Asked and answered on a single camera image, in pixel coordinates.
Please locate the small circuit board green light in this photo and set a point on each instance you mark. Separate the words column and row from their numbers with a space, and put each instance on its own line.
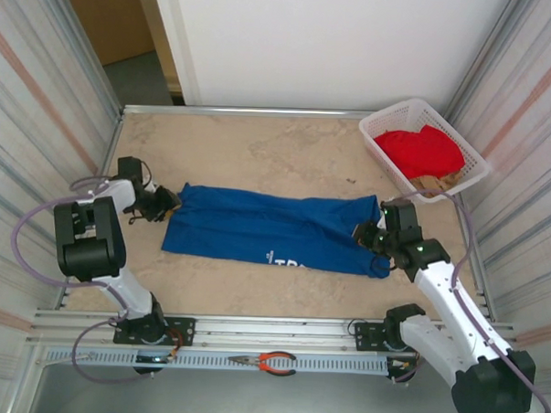
column 152, row 359

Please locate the blue printed t-shirt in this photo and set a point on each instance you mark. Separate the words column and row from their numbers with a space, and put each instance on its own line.
column 265, row 229

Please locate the white plastic mesh basket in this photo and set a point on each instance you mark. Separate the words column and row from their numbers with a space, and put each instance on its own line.
column 398, row 118

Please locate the red t-shirt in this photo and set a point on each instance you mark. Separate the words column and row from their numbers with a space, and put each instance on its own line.
column 419, row 151

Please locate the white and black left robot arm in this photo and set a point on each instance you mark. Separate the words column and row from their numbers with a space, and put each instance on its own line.
column 86, row 253

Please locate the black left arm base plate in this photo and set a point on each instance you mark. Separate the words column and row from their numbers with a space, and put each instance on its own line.
column 183, row 330

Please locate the brown cloth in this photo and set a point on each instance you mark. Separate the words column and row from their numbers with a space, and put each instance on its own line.
column 436, row 182

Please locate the aluminium mounting rail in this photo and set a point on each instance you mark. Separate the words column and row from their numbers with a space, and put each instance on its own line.
column 274, row 330

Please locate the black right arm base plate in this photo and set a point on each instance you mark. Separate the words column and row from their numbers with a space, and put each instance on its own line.
column 366, row 336

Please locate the white door frame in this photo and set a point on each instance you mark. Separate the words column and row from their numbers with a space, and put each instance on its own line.
column 173, row 37

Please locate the brown wooden door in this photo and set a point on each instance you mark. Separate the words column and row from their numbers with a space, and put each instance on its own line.
column 105, row 16

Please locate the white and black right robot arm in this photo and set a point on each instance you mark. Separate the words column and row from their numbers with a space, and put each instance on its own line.
column 441, row 296

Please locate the aluminium table edge rail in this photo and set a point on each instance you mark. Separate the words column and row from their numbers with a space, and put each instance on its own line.
column 238, row 110

